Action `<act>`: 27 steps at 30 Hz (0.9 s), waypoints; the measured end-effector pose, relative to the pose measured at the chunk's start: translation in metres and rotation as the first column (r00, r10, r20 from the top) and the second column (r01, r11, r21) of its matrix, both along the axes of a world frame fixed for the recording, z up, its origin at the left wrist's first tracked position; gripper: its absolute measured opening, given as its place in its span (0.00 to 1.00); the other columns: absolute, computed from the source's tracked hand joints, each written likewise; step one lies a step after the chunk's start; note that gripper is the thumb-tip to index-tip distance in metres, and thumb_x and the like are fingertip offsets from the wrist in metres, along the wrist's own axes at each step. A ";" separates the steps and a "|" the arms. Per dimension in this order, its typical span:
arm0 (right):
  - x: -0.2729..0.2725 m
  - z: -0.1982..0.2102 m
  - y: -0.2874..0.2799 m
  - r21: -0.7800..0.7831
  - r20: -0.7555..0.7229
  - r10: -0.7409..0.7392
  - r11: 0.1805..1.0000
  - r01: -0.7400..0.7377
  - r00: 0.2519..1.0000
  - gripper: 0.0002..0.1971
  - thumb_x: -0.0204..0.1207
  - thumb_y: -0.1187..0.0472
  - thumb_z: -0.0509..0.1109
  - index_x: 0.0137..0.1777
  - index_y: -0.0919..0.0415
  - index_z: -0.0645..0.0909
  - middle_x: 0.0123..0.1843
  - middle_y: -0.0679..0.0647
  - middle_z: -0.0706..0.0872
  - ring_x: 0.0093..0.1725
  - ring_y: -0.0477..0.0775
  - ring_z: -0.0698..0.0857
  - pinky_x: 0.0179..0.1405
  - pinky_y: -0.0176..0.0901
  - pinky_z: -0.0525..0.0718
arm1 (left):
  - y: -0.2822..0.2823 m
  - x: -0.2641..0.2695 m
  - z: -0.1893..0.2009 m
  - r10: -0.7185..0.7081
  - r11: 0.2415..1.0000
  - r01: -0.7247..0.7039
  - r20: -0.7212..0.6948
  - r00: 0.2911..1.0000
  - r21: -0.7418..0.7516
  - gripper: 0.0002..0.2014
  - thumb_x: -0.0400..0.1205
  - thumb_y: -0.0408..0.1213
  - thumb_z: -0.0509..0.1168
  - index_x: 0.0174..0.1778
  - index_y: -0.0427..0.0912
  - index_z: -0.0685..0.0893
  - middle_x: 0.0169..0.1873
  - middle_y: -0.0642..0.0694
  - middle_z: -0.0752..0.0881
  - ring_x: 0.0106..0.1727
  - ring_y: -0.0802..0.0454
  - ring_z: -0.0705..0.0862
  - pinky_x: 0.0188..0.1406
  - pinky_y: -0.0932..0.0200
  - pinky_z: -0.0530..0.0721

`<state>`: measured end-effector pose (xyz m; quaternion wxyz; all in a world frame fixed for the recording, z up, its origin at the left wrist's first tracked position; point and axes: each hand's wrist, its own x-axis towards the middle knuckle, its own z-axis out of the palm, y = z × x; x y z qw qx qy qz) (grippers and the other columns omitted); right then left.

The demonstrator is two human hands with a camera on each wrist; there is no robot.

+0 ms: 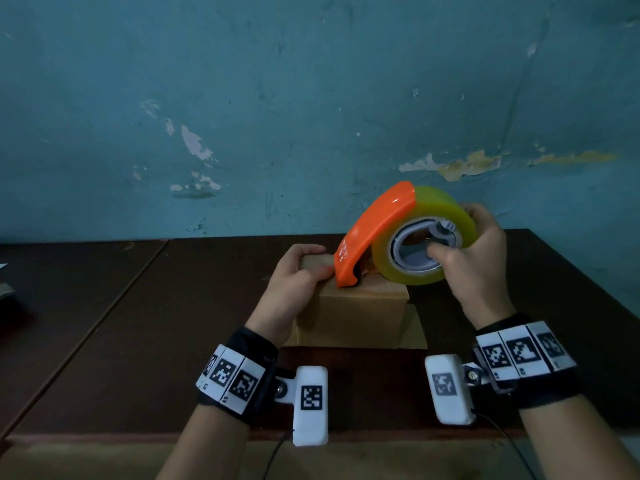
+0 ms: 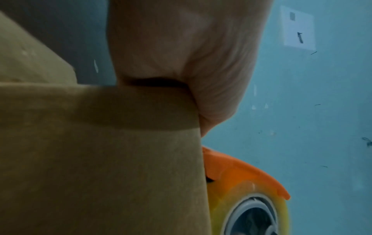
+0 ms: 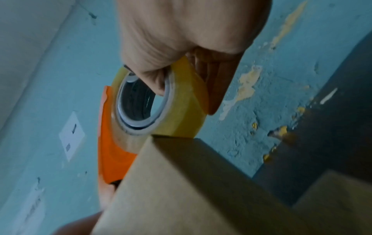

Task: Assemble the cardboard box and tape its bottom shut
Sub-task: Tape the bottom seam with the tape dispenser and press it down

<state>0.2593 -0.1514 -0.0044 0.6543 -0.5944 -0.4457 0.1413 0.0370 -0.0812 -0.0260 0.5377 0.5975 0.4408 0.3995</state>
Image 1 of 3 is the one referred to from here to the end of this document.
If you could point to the person's left hand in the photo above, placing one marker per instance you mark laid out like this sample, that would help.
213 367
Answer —
282 299

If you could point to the person's right hand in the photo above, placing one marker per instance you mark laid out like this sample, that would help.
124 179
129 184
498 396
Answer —
480 274

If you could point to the brown cardboard box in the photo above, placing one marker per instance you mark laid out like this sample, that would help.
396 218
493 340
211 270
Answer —
360 314

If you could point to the orange tape dispenser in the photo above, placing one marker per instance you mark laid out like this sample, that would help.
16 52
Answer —
375 219

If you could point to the person's right forearm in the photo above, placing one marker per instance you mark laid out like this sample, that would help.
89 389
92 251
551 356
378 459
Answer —
575 444

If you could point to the person's left forearm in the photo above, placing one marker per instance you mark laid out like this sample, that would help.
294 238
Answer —
205 444

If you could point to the stack of flat cardboard sheets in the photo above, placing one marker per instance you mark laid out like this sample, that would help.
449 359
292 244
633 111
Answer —
6 290

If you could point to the black left wristband with markers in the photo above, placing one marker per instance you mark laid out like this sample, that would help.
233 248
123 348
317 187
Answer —
257 349

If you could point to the black wristband with markers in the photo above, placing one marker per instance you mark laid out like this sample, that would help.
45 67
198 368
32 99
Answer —
545 389
257 349

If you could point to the black right wristband with markers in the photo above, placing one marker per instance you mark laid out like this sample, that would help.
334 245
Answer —
545 389

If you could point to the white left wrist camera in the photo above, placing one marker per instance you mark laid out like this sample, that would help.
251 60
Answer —
310 427

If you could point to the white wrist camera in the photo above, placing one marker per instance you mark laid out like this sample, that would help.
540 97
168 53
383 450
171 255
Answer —
450 409
310 427

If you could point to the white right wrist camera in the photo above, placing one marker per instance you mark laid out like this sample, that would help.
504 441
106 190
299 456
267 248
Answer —
450 409

